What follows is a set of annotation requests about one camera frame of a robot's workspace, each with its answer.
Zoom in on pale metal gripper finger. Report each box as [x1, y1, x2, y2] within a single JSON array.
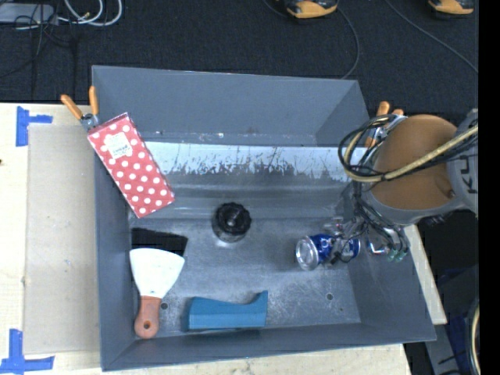
[[323, 216, 353, 234], [330, 237, 352, 266]]

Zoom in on blue and silver drink can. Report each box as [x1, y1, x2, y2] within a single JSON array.
[[295, 234, 362, 272]]

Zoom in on grey metal bin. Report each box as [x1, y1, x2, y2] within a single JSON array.
[[90, 65, 438, 372]]

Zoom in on black ribbed round cap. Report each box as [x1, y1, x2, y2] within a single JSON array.
[[212, 202, 253, 244]]

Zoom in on blue curved block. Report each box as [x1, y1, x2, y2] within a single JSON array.
[[180, 290, 270, 333]]

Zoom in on black flat wedge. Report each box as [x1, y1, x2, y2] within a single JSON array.
[[130, 227, 189, 258]]

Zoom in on red white-dotted box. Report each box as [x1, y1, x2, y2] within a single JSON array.
[[86, 111, 176, 220]]

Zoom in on pale wood flat board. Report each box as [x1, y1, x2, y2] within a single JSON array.
[[22, 123, 103, 355]]

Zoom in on white scraper with brown handle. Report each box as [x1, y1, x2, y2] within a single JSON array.
[[129, 247, 186, 340]]

